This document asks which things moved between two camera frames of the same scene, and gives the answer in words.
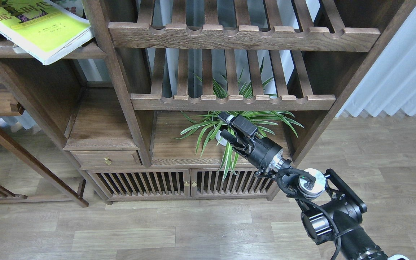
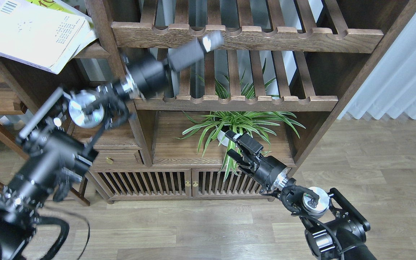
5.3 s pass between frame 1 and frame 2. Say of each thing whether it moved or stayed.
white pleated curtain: stayed
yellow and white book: moved
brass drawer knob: stayed
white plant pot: stayed
